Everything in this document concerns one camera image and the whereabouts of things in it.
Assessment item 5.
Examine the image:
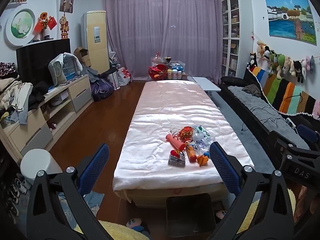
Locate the clear plastic bag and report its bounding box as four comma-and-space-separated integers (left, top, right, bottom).
195, 137, 216, 155

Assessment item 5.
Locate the orange candy tube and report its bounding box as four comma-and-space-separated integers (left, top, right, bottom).
185, 145, 197, 163

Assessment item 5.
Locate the pink plastic horn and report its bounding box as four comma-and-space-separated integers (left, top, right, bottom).
165, 134, 185, 152

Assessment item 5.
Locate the red plush lantern ornament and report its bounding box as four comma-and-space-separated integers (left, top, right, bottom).
170, 150, 181, 159

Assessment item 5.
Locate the colourful striped blanket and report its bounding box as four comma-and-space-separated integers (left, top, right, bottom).
248, 67, 319, 120

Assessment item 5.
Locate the green frog plush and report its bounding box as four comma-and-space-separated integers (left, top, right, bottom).
269, 53, 285, 80

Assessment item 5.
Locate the black white cat plush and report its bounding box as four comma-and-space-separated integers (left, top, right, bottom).
247, 52, 258, 72

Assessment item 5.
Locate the beige tv cabinet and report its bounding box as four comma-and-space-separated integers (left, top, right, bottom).
1, 75, 93, 164

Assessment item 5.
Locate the green white snack packet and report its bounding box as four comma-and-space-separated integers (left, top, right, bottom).
193, 125, 210, 141

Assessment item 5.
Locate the white folding side table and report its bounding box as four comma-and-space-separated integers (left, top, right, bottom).
193, 77, 221, 92

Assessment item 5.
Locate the silver foil packet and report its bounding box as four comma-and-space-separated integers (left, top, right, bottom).
168, 155, 185, 167

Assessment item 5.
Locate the landscape painting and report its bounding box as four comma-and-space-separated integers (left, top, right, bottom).
265, 0, 317, 45

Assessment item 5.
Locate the red gold foil wrapper ball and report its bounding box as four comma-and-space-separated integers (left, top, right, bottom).
178, 126, 194, 140

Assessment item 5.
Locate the pile of clothes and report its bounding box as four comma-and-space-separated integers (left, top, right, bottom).
1, 62, 49, 128

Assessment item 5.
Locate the white bookshelf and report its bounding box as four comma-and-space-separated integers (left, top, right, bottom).
221, 0, 253, 78

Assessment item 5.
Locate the pink satin tablecloth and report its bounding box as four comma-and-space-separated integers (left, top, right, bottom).
113, 80, 253, 191

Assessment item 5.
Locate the purple bag on floor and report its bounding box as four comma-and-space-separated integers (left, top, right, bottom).
91, 79, 114, 102

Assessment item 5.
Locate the white bottle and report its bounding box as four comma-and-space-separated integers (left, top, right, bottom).
167, 69, 172, 80

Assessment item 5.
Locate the red basket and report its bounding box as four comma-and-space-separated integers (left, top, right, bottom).
148, 64, 168, 81

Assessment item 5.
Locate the black television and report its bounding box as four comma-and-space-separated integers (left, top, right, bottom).
16, 39, 71, 87

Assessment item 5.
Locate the purple curtain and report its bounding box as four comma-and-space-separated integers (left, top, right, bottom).
104, 0, 223, 82

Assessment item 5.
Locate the cardboard box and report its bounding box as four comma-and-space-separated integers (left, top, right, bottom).
74, 47, 91, 67

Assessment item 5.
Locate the hanging doll ornament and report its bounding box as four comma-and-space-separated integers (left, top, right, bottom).
59, 15, 69, 39

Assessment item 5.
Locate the beige standing air conditioner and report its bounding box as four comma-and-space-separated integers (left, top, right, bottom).
81, 10, 110, 74

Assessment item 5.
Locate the sunflower with red flags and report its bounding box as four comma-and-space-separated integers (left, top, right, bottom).
34, 12, 57, 41

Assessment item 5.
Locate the round lotus wall art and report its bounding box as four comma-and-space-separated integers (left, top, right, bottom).
5, 6, 36, 47

